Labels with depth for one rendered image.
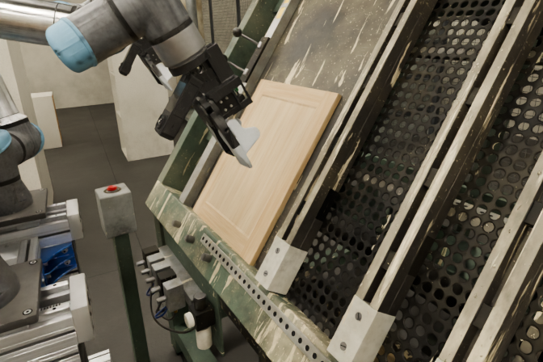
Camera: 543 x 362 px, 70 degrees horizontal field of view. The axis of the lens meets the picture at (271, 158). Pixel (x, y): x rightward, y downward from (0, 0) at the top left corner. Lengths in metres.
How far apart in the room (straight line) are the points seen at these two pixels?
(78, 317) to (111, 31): 0.62
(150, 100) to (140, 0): 4.40
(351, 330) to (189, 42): 0.61
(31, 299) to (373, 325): 0.68
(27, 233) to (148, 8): 0.97
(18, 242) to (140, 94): 3.71
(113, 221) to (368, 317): 1.16
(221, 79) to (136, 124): 4.38
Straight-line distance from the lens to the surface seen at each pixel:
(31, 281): 1.03
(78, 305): 0.98
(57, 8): 0.77
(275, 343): 1.01
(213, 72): 0.67
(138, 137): 5.07
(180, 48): 0.62
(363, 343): 0.84
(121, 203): 1.68
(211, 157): 1.54
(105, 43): 0.63
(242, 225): 1.25
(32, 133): 1.50
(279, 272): 1.02
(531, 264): 0.74
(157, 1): 0.62
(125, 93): 4.95
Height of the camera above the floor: 1.55
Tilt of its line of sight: 19 degrees down
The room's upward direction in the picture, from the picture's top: 2 degrees counter-clockwise
